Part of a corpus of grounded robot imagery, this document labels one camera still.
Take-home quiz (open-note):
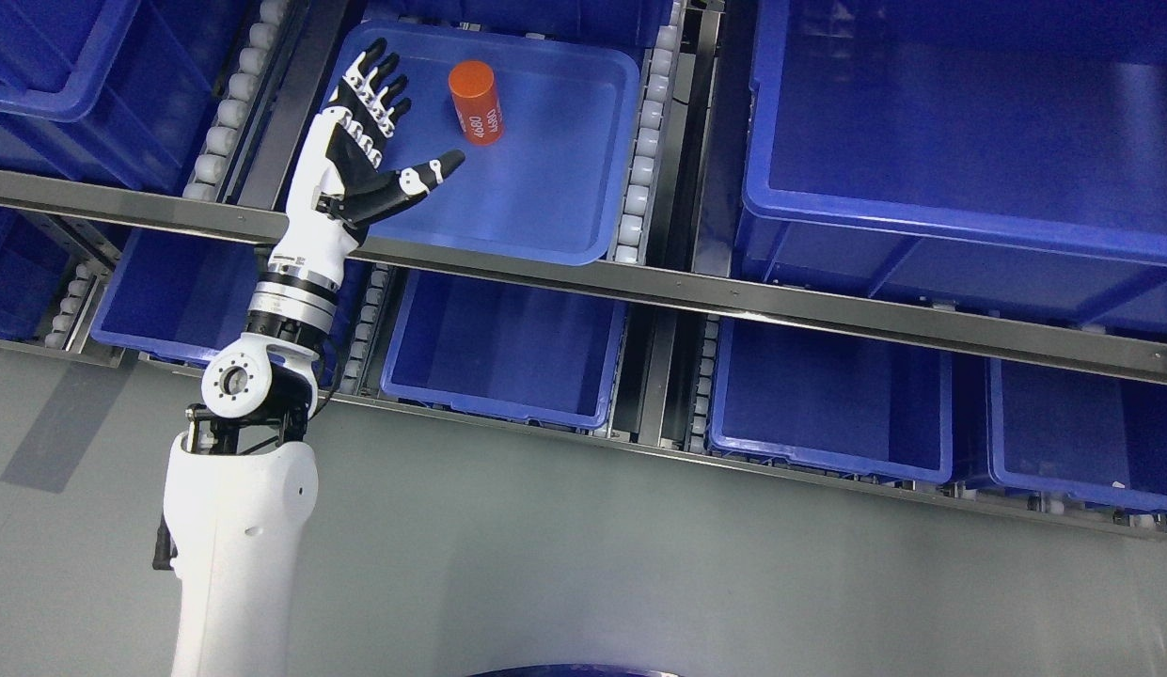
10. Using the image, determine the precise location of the steel shelf front rail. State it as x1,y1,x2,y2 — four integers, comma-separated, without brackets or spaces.
0,170,1167,386

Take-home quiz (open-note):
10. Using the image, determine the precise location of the large blue bin upper right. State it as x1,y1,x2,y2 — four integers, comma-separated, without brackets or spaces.
733,1,1167,335

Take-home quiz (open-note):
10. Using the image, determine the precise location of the blue bin lower right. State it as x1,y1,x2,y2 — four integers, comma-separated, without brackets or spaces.
706,320,953,484

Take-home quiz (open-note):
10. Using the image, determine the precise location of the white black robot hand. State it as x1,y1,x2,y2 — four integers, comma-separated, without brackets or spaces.
261,39,464,291

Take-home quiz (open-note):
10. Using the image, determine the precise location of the shallow blue tray bin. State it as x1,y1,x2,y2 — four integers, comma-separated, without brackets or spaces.
334,21,640,266

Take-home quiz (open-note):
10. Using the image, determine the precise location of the blue bin lower left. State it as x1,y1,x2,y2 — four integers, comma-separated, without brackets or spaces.
90,228,260,367

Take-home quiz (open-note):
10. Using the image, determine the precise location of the orange cylindrical capacitor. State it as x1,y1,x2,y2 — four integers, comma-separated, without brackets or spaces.
447,60,505,147

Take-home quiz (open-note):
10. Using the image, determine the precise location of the blue bin lower middle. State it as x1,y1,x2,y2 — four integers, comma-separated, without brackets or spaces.
380,271,627,430

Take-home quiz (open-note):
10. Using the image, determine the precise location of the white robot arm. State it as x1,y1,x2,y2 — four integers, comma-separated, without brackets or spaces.
163,256,345,676

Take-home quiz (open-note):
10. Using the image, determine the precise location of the blue bin far left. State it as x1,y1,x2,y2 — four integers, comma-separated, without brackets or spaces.
0,209,76,341

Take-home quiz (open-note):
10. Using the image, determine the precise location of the blue bin far right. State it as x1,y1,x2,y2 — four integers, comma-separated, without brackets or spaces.
966,360,1167,512

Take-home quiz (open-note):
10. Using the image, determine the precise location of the blue bin upper left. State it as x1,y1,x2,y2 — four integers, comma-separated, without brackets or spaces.
0,1,257,194

